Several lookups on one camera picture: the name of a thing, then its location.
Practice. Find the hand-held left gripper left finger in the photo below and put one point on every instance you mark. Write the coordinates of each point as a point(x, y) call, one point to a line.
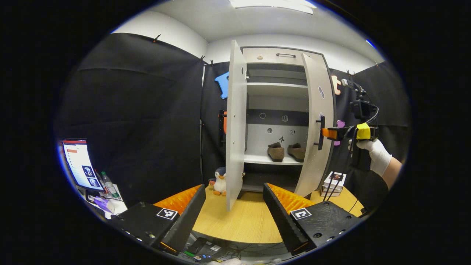
point(187, 221)

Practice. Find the white photo cover book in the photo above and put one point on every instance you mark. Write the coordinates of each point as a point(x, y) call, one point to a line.
point(335, 176)

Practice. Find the penguin plush toy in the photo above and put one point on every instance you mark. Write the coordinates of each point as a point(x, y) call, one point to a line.
point(220, 182)

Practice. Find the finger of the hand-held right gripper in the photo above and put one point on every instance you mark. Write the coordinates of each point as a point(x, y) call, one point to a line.
point(344, 133)

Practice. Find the thin white book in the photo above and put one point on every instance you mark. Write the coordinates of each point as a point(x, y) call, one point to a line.
point(333, 186)

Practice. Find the brown fuzzy shoe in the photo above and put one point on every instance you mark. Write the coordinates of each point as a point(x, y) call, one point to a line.
point(296, 151)
point(276, 152)

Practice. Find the computer monitor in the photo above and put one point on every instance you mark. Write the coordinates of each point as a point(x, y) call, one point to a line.
point(81, 162)

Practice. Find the grey cabinet door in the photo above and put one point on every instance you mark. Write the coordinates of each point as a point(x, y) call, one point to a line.
point(316, 169)
point(235, 129)

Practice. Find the long ceiling light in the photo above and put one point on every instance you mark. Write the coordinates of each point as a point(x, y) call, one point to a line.
point(272, 4)

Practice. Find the black backdrop cloth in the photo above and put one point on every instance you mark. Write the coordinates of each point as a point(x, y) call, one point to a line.
point(140, 110)

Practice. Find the clear plastic bottle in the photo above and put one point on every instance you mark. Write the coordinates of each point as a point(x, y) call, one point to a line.
point(110, 186)

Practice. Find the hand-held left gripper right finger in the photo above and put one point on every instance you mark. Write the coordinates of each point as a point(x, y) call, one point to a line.
point(283, 221)

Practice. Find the grey cabinet drawer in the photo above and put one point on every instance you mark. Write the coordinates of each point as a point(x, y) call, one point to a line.
point(254, 53)

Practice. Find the grey shoe cabinet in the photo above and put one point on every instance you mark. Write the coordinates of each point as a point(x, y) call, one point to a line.
point(276, 88)

